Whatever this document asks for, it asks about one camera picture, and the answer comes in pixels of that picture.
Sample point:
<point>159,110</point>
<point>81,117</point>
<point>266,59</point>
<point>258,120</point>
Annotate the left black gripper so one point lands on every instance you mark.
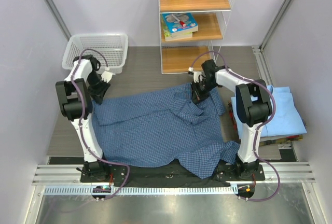
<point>98,95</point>

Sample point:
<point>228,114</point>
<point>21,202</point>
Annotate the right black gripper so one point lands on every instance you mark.
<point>197,97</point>

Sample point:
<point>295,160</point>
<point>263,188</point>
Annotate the dark blue checkered shirt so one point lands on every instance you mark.
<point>153,129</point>

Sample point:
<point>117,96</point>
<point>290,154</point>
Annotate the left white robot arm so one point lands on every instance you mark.
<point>76,95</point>

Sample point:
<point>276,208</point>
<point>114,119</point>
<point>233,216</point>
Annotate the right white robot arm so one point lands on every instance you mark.
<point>253,108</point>

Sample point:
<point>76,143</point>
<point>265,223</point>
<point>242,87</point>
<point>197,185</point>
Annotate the folded shirts pile underneath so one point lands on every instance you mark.
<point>264,141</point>

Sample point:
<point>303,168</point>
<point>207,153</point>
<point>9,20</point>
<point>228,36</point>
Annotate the white plastic laundry basket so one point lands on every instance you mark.
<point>110,49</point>

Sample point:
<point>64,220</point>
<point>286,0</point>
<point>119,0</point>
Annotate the green book underneath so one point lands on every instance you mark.
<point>167,34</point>

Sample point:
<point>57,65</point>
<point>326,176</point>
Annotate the blue children's book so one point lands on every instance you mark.
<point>175,28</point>

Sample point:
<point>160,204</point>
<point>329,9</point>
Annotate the red white marker pen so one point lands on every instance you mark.
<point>179,20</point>

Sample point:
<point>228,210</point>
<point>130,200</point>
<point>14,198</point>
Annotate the folded light blue shirt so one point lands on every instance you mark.
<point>286,121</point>

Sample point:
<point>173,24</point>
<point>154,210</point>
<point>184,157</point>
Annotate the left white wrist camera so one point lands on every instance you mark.
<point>107,75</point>

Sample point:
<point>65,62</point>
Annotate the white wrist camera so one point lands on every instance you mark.
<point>107,75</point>
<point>196,75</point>

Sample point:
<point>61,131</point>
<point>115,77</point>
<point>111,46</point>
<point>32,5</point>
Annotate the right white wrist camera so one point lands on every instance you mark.
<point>196,75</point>

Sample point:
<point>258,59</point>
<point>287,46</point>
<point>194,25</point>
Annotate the white wire wooden shelf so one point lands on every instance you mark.
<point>212,17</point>

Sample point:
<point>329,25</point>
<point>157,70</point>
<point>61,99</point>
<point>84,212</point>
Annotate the black mounting base plate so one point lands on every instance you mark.
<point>160,180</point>

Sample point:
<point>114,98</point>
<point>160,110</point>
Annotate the aluminium rail frame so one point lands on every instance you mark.
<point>64,179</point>

